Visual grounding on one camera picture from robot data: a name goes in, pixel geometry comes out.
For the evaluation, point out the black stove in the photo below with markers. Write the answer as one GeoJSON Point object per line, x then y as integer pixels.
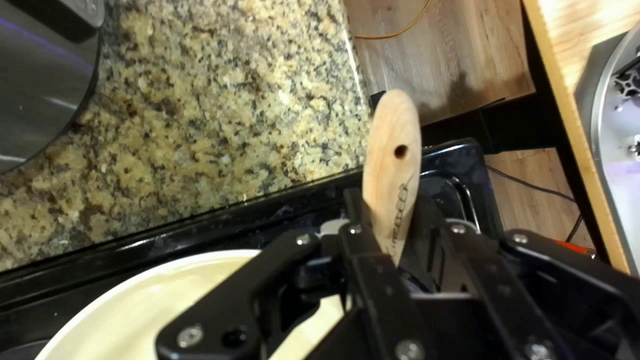
{"type": "Point", "coordinates": [150, 250]}

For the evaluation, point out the white pan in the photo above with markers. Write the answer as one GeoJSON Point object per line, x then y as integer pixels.
{"type": "Point", "coordinates": [150, 310]}

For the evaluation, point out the wooden spoon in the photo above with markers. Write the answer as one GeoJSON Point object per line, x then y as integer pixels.
{"type": "Point", "coordinates": [392, 165]}

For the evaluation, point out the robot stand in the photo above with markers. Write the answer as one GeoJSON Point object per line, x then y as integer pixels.
{"type": "Point", "coordinates": [607, 100]}

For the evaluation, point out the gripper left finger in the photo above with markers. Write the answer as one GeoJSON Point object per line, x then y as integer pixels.
{"type": "Point", "coordinates": [235, 305]}

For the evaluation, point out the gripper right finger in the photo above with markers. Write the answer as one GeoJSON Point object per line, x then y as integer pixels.
{"type": "Point", "coordinates": [550, 280]}

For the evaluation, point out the stainless steel pot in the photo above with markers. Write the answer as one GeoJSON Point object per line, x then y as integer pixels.
{"type": "Point", "coordinates": [40, 85]}

